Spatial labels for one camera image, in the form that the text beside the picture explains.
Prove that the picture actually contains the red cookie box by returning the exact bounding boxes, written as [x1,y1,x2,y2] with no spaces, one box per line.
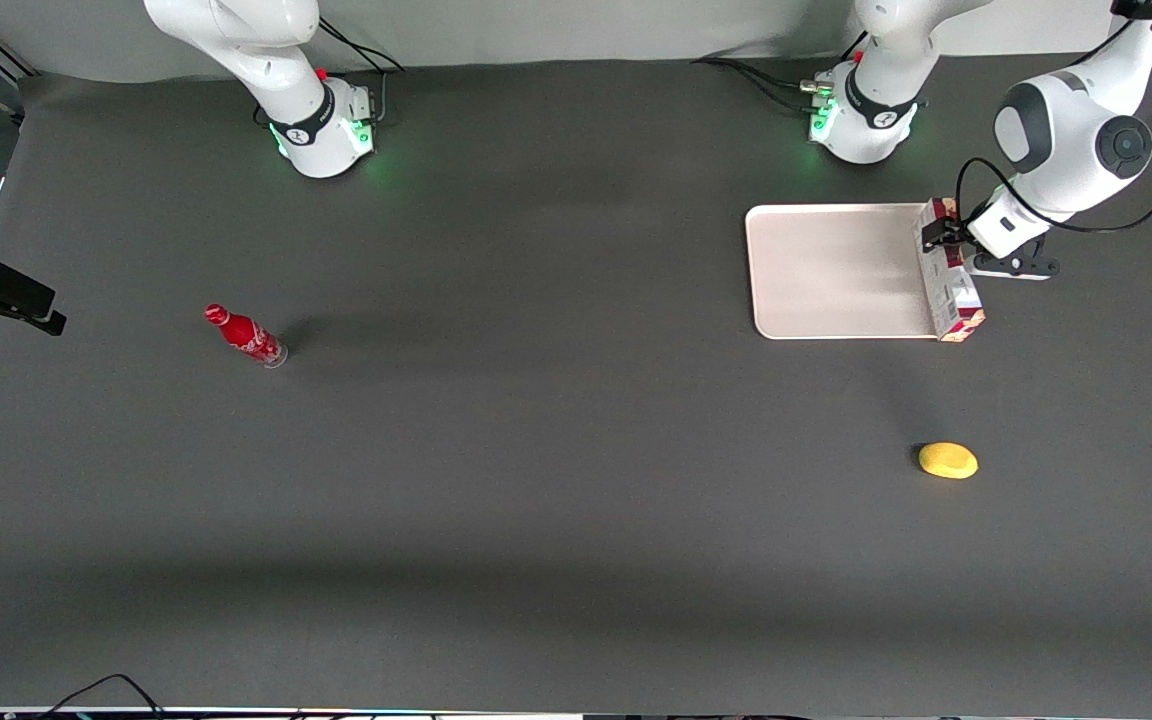
[913,197,988,345]

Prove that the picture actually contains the beige plastic tray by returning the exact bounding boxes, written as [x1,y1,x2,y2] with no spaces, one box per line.
[744,203,945,341]

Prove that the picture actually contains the yellow lemon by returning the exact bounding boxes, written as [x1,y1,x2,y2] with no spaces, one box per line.
[917,441,980,481]

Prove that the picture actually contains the red cola bottle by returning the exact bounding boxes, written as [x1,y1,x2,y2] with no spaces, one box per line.
[203,303,290,370]

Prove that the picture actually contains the grey backdrop cloth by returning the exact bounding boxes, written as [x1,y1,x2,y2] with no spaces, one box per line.
[0,0,1152,83]

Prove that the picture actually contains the black left arm base cables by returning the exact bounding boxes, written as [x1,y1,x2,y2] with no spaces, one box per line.
[693,30,872,113]

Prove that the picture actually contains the black arm base cables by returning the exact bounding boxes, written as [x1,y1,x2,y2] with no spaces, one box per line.
[693,30,872,113]
[254,18,405,129]

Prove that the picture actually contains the black cable at table edge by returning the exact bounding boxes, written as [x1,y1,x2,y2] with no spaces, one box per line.
[36,673,169,720]

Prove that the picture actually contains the black right arm base cables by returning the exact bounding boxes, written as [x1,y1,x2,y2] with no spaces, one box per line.
[254,18,405,129]

